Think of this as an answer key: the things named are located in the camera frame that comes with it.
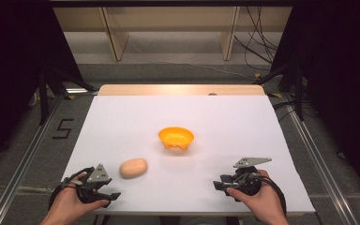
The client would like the light wooden shelf unit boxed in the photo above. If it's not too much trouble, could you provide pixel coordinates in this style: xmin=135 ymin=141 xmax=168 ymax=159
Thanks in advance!
xmin=52 ymin=6 xmax=293 ymax=63

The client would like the black metal stand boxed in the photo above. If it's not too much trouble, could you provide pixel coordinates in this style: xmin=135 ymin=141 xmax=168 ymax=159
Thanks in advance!
xmin=37 ymin=65 xmax=96 ymax=127
xmin=255 ymin=65 xmax=306 ymax=122

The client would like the bundle of black cables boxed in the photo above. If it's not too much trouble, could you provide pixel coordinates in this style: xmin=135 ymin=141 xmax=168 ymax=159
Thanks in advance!
xmin=233 ymin=6 xmax=279 ymax=72

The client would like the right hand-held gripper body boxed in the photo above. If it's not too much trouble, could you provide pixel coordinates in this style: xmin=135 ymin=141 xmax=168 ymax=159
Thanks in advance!
xmin=230 ymin=157 xmax=273 ymax=197

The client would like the black floor cable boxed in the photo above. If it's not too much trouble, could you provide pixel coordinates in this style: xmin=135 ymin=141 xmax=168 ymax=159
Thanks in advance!
xmin=273 ymin=98 xmax=298 ymax=124

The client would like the person's right hand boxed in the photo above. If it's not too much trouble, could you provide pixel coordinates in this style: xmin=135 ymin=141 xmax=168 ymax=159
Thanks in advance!
xmin=226 ymin=169 xmax=291 ymax=225

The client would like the beige potato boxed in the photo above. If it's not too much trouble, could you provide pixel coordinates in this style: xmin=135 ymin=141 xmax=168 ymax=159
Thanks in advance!
xmin=119 ymin=157 xmax=149 ymax=180

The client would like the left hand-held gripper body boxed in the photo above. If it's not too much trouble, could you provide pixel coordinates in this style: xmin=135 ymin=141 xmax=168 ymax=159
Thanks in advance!
xmin=76 ymin=163 xmax=113 ymax=204

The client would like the light wooden table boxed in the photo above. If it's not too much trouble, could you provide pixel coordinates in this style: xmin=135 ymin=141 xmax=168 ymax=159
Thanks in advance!
xmin=97 ymin=83 xmax=266 ymax=97

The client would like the black curtain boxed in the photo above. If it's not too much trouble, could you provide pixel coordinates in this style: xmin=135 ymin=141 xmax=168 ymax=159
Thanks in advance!
xmin=0 ymin=0 xmax=86 ymax=174
xmin=270 ymin=0 xmax=360 ymax=197

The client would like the silver metal floor rail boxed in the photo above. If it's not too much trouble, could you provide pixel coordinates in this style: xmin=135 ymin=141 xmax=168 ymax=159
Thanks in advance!
xmin=0 ymin=93 xmax=64 ymax=225
xmin=281 ymin=93 xmax=360 ymax=225

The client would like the white table sheet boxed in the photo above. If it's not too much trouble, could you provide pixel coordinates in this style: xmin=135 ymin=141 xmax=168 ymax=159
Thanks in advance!
xmin=61 ymin=95 xmax=316 ymax=218

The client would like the person's left hand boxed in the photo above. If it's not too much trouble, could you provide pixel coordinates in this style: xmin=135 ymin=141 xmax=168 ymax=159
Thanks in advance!
xmin=39 ymin=171 xmax=111 ymax=225

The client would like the orange plastic bowl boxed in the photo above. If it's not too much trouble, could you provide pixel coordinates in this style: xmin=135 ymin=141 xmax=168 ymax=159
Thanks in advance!
xmin=157 ymin=126 xmax=196 ymax=152

